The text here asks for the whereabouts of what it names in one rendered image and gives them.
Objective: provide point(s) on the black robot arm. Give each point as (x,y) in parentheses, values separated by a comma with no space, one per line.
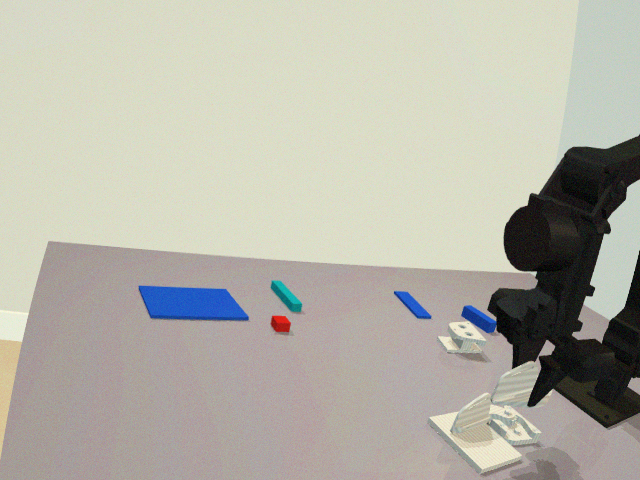
(562,228)

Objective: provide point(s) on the small red block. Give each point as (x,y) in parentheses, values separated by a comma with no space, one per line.
(280,323)

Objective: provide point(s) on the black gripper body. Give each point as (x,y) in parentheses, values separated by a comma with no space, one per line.
(582,360)

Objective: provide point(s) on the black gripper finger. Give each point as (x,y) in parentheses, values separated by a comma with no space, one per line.
(526,352)
(549,376)

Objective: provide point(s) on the blue flat plate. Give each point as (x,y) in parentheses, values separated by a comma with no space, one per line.
(191,303)

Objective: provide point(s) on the teal rectangular bar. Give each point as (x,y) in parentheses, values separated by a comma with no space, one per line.
(286,296)

